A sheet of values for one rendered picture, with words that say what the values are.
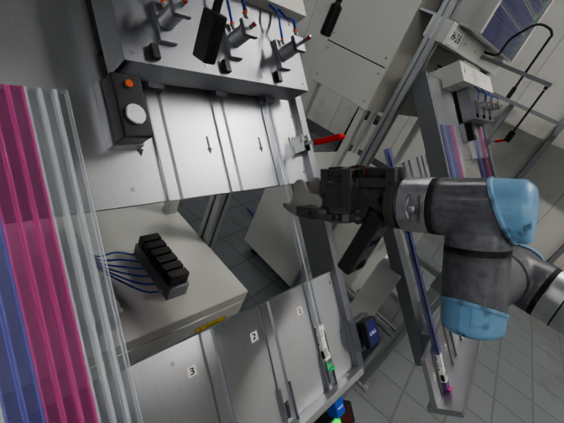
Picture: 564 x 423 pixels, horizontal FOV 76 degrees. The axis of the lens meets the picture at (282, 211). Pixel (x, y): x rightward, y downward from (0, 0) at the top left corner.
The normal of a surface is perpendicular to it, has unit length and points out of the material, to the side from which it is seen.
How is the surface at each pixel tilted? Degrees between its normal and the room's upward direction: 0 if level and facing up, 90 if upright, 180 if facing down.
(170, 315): 0
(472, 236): 84
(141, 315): 0
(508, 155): 90
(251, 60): 43
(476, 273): 79
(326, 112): 90
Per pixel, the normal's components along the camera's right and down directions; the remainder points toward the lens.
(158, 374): 0.72, -0.18
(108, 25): -0.66, 0.15
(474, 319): -0.42, 0.12
